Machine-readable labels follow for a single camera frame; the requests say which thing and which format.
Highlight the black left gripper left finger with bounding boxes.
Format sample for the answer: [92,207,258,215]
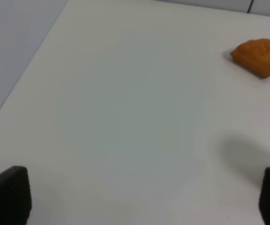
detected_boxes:
[0,166,32,225]

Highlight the orange pastry bread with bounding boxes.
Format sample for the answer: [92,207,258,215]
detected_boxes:
[230,38,270,79]

